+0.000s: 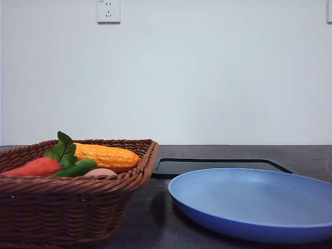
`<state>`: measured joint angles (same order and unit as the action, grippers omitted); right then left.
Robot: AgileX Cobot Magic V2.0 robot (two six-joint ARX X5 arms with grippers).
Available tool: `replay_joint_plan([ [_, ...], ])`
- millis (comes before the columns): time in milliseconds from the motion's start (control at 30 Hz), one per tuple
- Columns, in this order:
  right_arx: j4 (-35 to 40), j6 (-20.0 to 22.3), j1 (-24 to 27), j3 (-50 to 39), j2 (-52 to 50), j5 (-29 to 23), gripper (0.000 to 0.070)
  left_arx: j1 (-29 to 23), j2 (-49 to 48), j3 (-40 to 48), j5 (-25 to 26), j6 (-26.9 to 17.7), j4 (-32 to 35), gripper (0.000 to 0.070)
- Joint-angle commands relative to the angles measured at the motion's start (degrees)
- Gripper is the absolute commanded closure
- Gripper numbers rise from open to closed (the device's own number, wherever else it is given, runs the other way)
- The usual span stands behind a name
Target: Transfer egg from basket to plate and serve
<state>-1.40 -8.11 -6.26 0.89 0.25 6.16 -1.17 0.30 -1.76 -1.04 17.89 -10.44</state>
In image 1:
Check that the brown egg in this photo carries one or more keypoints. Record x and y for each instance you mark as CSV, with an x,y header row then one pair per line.
x,y
100,172

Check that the blue round plate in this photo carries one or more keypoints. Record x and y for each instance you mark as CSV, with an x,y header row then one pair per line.
x,y
256,205

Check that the brown wicker basket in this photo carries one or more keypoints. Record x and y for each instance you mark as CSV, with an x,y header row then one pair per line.
x,y
67,212

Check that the black rectangular tray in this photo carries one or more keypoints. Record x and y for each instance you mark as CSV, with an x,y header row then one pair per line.
x,y
171,168

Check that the yellow toy corn cob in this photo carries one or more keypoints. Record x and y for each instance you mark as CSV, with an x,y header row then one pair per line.
x,y
105,156

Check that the green toy cucumber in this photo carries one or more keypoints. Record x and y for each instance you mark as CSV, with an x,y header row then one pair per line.
x,y
78,169

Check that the orange toy carrot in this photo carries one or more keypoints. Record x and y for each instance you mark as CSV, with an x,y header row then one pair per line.
x,y
59,157

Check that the white wall power socket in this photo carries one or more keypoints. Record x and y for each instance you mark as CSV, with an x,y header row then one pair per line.
x,y
109,12

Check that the white wall plate right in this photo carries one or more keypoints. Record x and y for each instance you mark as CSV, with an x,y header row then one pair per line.
x,y
329,12

